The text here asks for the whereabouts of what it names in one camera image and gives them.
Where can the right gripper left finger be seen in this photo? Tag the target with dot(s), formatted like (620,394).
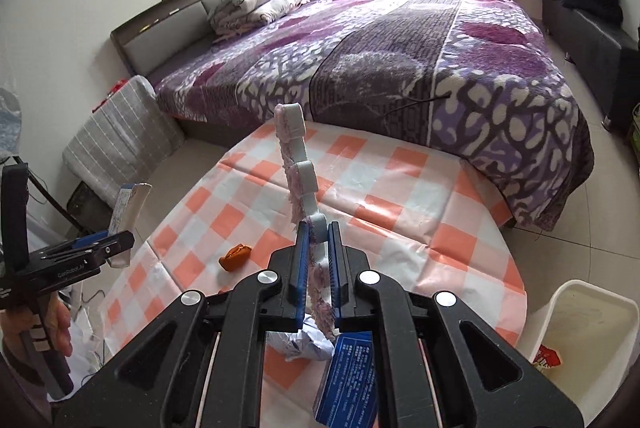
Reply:
(199,363)

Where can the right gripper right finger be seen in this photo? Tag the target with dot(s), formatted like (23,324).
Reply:
(438,363)

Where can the blue toothpaste box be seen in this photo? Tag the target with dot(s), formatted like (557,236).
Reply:
(348,396)

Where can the orange peel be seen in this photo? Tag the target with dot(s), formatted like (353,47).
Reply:
(235,258)

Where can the small blue white carton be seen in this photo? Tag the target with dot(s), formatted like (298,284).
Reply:
(129,202)

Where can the white plastic trash bin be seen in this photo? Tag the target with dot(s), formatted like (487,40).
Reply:
(593,331)

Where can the person's left hand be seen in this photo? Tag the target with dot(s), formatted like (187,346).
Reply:
(16,321)

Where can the orange checkered tablecloth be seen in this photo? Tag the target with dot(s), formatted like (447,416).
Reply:
(424,218)

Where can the bed with purple blanket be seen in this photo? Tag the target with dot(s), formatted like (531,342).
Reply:
(472,78)

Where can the dark wooden headboard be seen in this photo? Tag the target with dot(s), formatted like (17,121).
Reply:
(149,40)

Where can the dark storage bench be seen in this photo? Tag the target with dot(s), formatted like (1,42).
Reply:
(605,56)

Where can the folded floral quilt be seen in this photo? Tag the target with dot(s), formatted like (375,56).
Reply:
(235,17)

